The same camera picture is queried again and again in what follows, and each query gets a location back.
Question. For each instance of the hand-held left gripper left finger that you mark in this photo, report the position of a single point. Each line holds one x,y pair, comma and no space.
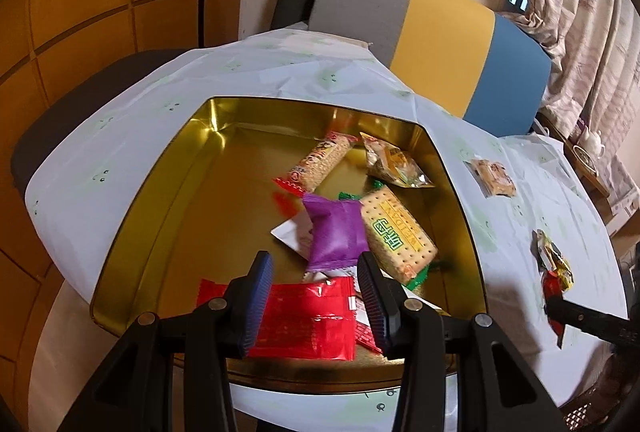
255,312

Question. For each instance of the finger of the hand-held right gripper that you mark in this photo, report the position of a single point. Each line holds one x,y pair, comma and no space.
595,319

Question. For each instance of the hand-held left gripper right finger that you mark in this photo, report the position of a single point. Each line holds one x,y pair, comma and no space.
374,307

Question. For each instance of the red-brown wafer packet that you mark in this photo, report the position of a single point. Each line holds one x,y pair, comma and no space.
365,329

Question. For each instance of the large red snack packet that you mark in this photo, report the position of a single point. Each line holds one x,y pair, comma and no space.
305,322

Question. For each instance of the small red snack packet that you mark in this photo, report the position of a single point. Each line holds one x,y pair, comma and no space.
554,284

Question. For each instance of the green-edged cracker packet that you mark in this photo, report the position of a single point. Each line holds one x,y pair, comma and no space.
400,237

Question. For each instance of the yellow-green snack packet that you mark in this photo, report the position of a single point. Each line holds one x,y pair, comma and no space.
552,257

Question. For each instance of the purple snack packet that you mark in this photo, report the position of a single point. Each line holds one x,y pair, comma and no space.
335,232

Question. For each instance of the white snack packet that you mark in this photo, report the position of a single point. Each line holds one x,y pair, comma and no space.
295,237

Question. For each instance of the gold tin box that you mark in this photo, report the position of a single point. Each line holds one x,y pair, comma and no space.
210,192

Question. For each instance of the clear yellow snack packet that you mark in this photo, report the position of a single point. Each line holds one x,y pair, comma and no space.
392,159

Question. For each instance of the long orange cracker packet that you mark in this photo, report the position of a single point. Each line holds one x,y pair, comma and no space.
320,159

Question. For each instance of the brown lattice basket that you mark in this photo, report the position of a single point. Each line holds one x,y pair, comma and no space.
585,414

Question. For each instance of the white printed tablecloth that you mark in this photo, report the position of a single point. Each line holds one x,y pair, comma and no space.
510,237

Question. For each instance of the wooden side table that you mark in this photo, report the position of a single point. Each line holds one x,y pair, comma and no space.
595,177

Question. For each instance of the beige biscuit packet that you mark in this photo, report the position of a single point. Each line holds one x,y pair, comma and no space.
492,177

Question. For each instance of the white teapot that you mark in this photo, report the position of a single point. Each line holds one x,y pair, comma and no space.
592,142

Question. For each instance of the grey yellow blue chair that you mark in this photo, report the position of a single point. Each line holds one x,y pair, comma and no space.
440,37

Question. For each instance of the pale patterned curtain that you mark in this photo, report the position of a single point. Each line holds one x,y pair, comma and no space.
580,12

